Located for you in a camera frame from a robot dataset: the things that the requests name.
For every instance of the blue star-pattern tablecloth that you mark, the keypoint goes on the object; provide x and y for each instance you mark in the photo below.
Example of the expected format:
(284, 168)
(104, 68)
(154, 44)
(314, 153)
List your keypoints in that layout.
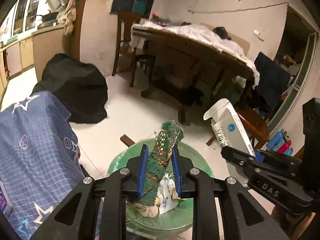
(43, 193)

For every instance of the wooden dining table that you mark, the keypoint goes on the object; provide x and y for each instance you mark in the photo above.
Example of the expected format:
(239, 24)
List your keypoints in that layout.
(185, 63)

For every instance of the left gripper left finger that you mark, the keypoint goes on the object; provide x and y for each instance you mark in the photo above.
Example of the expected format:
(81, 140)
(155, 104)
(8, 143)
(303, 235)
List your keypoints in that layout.
(100, 204)

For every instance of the black bag on floor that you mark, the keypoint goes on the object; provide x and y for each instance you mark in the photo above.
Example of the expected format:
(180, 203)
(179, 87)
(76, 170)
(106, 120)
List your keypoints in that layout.
(79, 86)

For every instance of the green lined trash bin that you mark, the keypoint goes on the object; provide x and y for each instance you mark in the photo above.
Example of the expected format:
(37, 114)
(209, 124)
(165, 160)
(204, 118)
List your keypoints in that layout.
(174, 215)

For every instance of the white tissue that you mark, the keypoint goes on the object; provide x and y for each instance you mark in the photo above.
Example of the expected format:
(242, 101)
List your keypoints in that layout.
(166, 195)

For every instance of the kitchen window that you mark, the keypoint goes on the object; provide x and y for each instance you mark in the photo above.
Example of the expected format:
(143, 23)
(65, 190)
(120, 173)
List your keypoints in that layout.
(24, 16)

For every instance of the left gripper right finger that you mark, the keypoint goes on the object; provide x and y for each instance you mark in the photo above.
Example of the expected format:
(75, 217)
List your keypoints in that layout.
(242, 215)

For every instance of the beige kitchen cabinets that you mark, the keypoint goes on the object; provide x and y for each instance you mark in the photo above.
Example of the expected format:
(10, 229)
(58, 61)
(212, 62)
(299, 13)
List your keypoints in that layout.
(34, 50)

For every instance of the green scouring roll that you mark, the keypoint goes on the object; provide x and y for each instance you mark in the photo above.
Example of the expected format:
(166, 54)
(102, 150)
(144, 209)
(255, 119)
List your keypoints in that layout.
(169, 135)

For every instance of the wooden chair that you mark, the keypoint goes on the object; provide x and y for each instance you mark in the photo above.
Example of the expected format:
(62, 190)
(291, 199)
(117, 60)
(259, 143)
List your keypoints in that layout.
(125, 20)

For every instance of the white cloth on table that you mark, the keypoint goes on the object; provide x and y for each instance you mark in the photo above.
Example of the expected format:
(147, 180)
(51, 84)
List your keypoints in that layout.
(202, 34)

